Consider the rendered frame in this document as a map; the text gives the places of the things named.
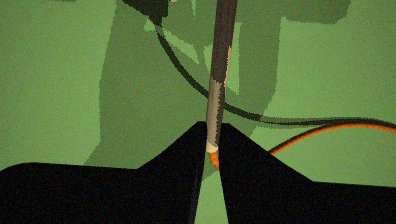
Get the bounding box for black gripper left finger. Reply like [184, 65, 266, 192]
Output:
[0, 121, 208, 224]

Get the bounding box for wooden stick with orange cord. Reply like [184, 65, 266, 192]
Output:
[206, 0, 396, 170]

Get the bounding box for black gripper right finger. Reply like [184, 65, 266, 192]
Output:
[218, 123, 396, 224]

